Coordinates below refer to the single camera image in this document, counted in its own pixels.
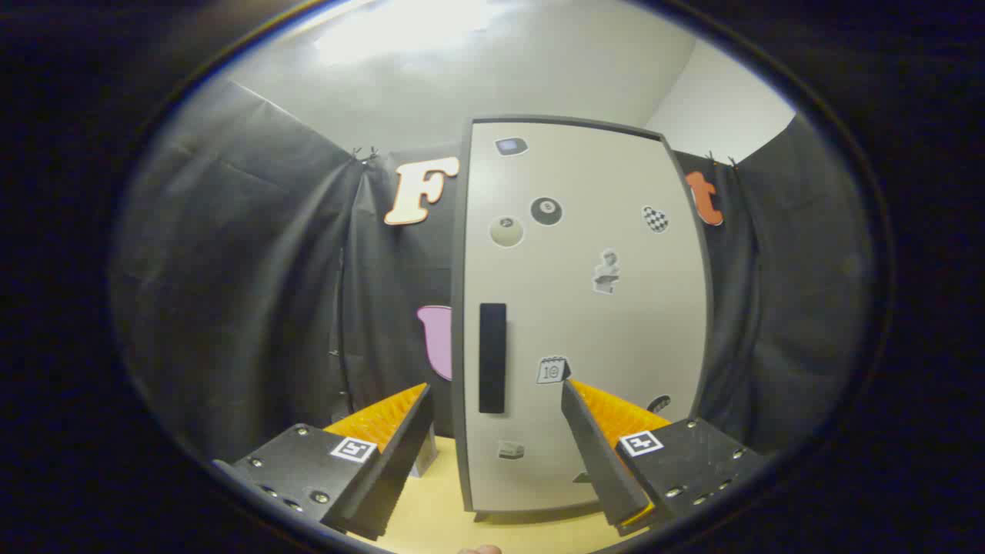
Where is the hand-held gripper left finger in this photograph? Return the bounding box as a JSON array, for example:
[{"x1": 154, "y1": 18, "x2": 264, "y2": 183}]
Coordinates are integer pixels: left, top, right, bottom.
[{"x1": 212, "y1": 382, "x2": 436, "y2": 542}]

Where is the black backdrop cloth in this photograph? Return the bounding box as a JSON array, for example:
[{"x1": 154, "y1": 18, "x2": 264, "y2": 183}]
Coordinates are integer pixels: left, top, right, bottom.
[{"x1": 112, "y1": 77, "x2": 874, "y2": 470}]

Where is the black door handle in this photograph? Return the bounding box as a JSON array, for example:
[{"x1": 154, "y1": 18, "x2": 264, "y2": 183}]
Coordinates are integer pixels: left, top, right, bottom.
[{"x1": 479, "y1": 302, "x2": 508, "y2": 415}]

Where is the light grey cabinet door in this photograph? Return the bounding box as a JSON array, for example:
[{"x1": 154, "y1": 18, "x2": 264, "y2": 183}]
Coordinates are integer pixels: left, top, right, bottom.
[{"x1": 462, "y1": 119, "x2": 710, "y2": 515}]

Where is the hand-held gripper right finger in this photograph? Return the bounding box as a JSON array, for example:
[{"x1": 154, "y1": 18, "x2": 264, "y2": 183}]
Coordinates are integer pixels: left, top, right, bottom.
[{"x1": 560, "y1": 379, "x2": 770, "y2": 538}]

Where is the grey cabinet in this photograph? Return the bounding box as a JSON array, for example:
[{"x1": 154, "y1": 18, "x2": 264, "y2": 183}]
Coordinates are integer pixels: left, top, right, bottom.
[{"x1": 450, "y1": 115, "x2": 715, "y2": 524}]

